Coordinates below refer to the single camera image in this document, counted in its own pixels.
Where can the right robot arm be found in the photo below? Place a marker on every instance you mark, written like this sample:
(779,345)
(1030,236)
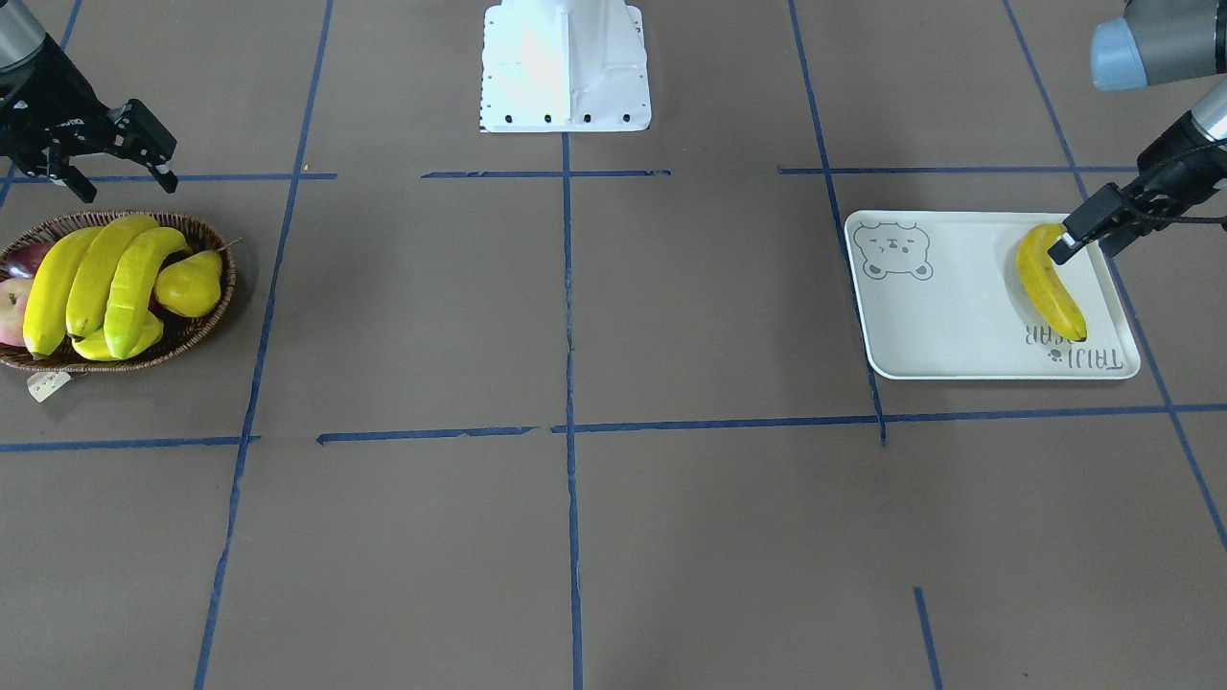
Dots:
(21,34)

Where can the woven wicker basket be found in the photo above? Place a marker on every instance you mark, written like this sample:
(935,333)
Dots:
(181,333)

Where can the purple red mango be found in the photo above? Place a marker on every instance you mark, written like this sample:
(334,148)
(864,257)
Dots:
(24,262)

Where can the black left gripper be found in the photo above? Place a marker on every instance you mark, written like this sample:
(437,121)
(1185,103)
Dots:
(1175,159)

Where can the yellow starfruit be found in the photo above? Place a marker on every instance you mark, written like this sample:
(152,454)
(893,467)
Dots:
(95,348)

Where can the white bear tray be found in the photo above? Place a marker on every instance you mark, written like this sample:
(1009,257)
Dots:
(939,298)

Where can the yellow banana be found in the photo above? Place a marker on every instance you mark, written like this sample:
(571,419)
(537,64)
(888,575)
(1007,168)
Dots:
(1043,286)
(44,326)
(86,301)

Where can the paper tag on basket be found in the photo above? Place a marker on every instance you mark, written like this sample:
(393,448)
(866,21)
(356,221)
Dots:
(42,385)

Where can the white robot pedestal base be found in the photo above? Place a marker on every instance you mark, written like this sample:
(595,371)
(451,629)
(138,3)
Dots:
(564,66)

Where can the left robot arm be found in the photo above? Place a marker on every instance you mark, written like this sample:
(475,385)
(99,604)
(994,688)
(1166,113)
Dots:
(1157,42)

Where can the yellow pear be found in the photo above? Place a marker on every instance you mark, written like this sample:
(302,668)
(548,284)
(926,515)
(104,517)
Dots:
(191,288)

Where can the pink red apple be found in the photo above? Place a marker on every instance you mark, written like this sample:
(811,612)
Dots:
(14,299)

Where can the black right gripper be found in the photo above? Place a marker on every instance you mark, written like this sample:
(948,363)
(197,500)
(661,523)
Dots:
(46,103)

